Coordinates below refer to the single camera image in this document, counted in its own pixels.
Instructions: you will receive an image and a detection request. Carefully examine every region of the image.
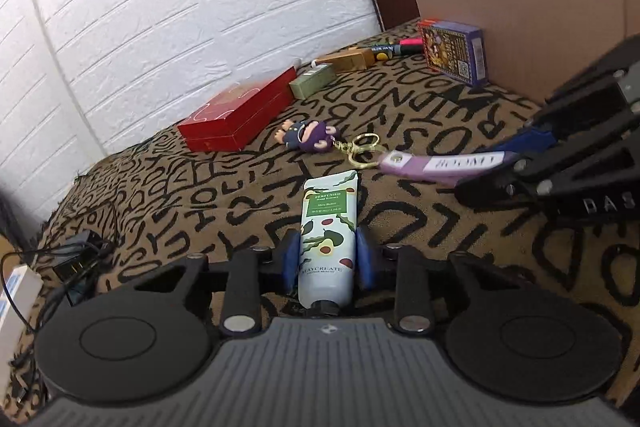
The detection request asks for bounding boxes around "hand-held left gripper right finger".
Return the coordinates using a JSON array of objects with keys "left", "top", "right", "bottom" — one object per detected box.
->
[{"left": 354, "top": 227, "right": 508, "bottom": 338}]

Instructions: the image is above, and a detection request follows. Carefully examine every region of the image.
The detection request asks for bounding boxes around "black power adapter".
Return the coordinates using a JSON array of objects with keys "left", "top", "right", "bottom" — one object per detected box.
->
[{"left": 52, "top": 230, "right": 110, "bottom": 282}]

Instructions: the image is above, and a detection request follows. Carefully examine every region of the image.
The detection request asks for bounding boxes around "small gold box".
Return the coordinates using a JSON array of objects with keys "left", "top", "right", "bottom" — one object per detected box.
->
[{"left": 315, "top": 47, "right": 374, "bottom": 76}]

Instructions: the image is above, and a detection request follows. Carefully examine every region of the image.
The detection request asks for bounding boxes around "white wall pipe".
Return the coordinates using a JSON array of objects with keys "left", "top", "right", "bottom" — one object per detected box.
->
[{"left": 16, "top": 0, "right": 109, "bottom": 158}]

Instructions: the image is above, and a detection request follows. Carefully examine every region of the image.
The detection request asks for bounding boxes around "white blue box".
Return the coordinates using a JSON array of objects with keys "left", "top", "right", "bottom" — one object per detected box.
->
[{"left": 0, "top": 264, "right": 44, "bottom": 380}]

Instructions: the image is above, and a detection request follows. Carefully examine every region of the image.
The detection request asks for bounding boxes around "white hand cream tube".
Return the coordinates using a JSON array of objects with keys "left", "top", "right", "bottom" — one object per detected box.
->
[{"left": 297, "top": 170, "right": 360, "bottom": 312}]

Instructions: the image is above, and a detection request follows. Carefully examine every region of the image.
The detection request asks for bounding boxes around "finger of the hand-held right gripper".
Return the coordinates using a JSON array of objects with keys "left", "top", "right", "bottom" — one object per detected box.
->
[
  {"left": 500, "top": 34, "right": 640, "bottom": 168},
  {"left": 454, "top": 119, "right": 640, "bottom": 210}
]

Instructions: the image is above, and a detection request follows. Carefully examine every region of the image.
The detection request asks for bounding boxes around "red flat gift box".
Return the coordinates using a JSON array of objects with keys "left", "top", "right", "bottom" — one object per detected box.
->
[{"left": 177, "top": 67, "right": 300, "bottom": 153}]

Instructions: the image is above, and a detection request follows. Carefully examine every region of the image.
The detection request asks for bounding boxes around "cardboard box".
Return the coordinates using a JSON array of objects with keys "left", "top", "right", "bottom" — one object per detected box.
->
[{"left": 408, "top": 0, "right": 640, "bottom": 108}]

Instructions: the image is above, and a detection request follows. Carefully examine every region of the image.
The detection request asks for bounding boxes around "purple figure keychain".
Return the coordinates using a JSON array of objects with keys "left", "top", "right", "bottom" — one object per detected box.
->
[{"left": 277, "top": 118, "right": 517, "bottom": 188}]

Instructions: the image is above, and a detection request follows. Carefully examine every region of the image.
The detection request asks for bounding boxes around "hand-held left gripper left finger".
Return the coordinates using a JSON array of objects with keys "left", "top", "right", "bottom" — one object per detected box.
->
[{"left": 132, "top": 229, "right": 302, "bottom": 337}]

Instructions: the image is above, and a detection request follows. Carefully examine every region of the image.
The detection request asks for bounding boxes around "purple card box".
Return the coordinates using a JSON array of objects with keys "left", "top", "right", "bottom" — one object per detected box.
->
[{"left": 417, "top": 19, "right": 489, "bottom": 87}]

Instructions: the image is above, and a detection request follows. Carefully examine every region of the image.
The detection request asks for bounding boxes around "small green box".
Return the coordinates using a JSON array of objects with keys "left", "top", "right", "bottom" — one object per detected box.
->
[{"left": 288, "top": 62, "right": 337, "bottom": 102}]

